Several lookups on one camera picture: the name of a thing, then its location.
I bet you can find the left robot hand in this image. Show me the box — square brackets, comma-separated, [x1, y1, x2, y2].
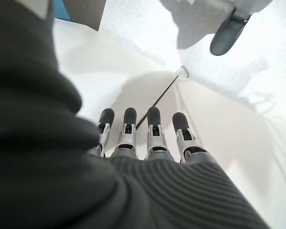
[0, 0, 270, 229]

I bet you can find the black built-in dishwasher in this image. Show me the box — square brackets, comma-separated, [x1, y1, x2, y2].
[52, 0, 108, 32]

